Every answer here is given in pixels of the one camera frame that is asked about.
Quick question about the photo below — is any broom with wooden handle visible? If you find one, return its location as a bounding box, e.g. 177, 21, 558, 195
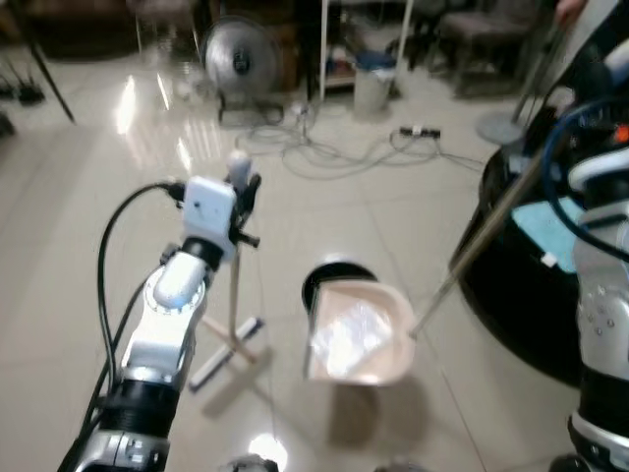
189, 149, 268, 392

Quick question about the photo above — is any beige long-handled dustpan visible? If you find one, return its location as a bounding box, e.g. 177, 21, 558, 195
303, 10, 581, 387

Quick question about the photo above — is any grey floor fan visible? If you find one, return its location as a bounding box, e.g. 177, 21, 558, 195
202, 17, 288, 128

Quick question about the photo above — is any person's hand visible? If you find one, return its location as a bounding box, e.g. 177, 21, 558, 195
554, 0, 589, 27

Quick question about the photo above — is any grey round stand base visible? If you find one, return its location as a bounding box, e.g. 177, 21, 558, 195
476, 106, 538, 148

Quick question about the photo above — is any light blue cloth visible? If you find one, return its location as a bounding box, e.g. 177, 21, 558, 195
509, 195, 591, 273

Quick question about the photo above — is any dark chair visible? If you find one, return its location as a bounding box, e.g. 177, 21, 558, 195
436, 0, 524, 99

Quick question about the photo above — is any white upright pole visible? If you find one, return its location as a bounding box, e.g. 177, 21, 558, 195
317, 0, 332, 105

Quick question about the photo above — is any white waste bin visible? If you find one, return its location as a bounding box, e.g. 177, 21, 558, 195
352, 51, 400, 120

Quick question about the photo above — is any black power strip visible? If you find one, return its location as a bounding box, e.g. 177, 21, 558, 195
398, 125, 442, 140

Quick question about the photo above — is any black round table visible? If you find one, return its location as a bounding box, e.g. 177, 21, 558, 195
457, 146, 629, 386

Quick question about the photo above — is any black tripod leg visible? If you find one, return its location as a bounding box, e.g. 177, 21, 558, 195
8, 0, 77, 125

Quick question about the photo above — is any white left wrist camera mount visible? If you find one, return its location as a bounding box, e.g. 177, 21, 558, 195
183, 176, 240, 263

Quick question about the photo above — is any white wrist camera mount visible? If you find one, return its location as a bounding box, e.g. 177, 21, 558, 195
183, 176, 240, 263
568, 146, 629, 196

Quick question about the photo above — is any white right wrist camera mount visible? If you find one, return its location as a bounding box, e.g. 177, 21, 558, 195
568, 146, 629, 196

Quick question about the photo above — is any grey floor cable tangle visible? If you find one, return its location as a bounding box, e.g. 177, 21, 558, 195
241, 103, 485, 181

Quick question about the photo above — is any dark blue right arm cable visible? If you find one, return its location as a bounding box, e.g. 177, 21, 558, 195
543, 96, 629, 265

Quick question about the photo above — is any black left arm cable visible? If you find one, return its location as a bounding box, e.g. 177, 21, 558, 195
94, 180, 190, 419

